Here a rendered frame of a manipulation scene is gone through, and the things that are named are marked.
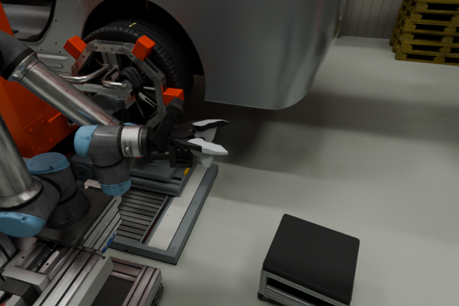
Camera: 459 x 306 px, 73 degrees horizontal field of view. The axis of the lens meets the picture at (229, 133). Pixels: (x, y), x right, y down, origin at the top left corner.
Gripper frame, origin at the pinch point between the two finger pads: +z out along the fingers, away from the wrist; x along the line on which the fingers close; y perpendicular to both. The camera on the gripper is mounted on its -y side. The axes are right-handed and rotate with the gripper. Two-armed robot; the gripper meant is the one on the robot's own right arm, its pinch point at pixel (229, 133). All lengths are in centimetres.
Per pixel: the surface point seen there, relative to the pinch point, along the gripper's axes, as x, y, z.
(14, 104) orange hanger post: -80, 25, -108
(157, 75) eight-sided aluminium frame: -91, 13, -38
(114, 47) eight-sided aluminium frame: -94, 0, -58
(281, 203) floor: -108, 110, 36
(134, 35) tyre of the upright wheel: -100, -5, -49
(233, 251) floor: -70, 115, 2
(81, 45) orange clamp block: -104, 1, -79
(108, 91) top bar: -76, 17, -58
